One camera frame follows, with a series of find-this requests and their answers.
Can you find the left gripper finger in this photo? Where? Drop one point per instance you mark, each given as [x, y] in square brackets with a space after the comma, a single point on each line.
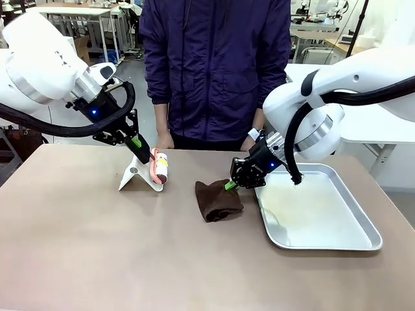
[141, 154]
[133, 126]

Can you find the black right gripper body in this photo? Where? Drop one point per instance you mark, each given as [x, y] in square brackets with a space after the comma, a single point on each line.
[264, 158]

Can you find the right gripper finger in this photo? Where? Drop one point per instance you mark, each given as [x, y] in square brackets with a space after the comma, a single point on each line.
[237, 171]
[254, 181]

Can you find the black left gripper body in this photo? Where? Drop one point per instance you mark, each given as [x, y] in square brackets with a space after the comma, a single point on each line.
[103, 113]

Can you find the pink lint roller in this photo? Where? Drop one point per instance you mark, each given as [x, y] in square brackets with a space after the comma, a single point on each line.
[160, 165]

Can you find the dark brown cloth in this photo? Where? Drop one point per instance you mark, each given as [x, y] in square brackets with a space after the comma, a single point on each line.
[220, 204]

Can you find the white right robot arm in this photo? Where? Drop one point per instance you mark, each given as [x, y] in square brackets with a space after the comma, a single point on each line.
[356, 74]

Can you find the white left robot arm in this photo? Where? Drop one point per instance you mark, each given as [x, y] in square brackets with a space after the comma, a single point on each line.
[39, 64]

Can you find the person's right hand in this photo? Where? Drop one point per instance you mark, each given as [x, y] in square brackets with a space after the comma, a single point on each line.
[163, 133]

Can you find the person's left hand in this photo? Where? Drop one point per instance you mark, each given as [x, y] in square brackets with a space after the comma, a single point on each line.
[257, 121]

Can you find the white lint roller stand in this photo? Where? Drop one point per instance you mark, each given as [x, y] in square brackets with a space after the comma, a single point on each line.
[136, 173]

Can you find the dark trousers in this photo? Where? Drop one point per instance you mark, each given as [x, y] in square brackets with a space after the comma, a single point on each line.
[207, 142]

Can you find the blue plastic bag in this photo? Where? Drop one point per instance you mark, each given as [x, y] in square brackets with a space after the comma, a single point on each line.
[111, 58]

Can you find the cardboard box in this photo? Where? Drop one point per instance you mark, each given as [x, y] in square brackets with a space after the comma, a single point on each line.
[82, 48]

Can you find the silver metal tray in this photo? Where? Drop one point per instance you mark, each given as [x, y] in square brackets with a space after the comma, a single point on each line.
[321, 214]

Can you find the white cabinet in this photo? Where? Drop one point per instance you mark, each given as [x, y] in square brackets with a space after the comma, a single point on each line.
[69, 40]

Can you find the dark brown chair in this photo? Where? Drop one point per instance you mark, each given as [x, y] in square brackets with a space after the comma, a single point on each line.
[22, 145]

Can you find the person in purple jacket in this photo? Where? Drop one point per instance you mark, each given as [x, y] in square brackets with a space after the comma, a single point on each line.
[214, 64]

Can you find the white background desk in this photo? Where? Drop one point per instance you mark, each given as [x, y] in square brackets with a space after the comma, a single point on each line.
[84, 13]

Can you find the white side table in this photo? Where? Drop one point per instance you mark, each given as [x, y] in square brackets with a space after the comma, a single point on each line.
[382, 129]

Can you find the wooden top desk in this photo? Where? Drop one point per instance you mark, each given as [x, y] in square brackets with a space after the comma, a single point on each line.
[324, 37]

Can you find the black tripod pole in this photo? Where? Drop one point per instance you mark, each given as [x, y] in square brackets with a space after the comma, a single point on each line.
[358, 22]

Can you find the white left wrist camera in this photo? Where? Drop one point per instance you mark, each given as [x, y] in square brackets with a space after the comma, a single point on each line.
[103, 73]

